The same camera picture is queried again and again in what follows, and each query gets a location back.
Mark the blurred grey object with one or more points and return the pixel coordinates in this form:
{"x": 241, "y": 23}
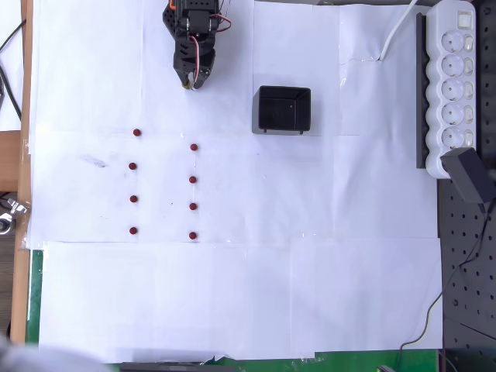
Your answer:
{"x": 31, "y": 360}

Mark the black power adapter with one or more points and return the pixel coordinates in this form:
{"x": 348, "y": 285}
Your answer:
{"x": 465, "y": 174}

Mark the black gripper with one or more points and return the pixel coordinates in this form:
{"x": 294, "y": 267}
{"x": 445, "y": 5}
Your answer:
{"x": 185, "y": 62}

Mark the green cutting mat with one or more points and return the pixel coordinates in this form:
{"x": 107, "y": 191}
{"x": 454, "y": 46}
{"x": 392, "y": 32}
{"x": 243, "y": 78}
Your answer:
{"x": 35, "y": 294}

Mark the white paper table cover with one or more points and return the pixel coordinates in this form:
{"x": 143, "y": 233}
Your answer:
{"x": 252, "y": 290}

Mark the metal clamp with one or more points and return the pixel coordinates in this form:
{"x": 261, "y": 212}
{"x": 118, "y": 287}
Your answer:
{"x": 15, "y": 205}

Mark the flat black device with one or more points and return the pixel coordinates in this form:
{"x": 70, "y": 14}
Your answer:
{"x": 174, "y": 368}

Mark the black perforated pegboard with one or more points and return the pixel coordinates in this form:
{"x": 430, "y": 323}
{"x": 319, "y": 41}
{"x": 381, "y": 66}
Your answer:
{"x": 469, "y": 290}

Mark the black square container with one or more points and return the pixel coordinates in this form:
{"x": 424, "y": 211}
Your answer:
{"x": 256, "y": 116}

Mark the white power strip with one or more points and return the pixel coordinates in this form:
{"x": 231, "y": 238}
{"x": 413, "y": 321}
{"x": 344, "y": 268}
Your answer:
{"x": 451, "y": 89}

